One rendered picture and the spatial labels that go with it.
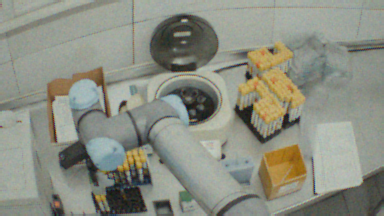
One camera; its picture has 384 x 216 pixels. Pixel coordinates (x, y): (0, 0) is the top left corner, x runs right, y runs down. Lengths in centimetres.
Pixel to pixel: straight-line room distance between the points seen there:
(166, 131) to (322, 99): 100
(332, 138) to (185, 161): 92
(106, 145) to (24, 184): 40
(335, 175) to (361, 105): 40
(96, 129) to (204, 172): 24
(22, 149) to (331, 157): 106
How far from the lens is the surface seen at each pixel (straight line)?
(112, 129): 96
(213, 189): 80
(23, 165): 127
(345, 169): 163
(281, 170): 158
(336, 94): 187
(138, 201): 147
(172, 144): 90
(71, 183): 156
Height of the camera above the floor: 218
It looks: 50 degrees down
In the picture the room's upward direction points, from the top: 2 degrees clockwise
